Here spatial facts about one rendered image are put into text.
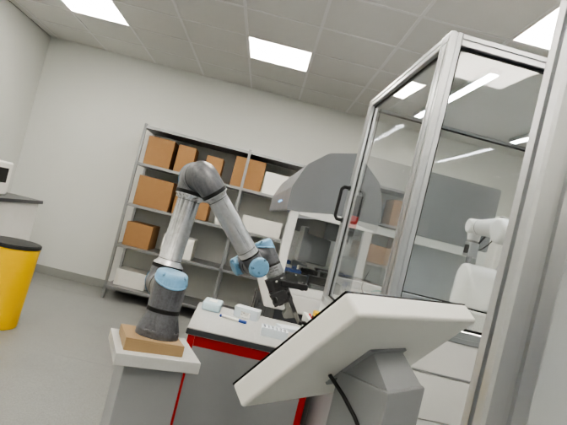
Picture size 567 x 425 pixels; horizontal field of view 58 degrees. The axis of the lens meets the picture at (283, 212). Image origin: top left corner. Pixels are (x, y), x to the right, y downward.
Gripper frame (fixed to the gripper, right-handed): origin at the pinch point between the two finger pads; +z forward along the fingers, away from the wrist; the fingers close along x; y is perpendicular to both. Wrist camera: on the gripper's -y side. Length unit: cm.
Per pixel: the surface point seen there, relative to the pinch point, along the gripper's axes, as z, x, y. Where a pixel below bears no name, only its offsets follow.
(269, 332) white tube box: 7.0, -25.4, 13.7
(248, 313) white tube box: 0, -54, 21
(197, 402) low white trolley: 20, -11, 53
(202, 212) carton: -65, -380, 47
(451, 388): 25, 55, -35
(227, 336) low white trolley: -2.1, -10.2, 30.4
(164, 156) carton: -140, -378, 63
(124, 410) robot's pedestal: -2, 38, 65
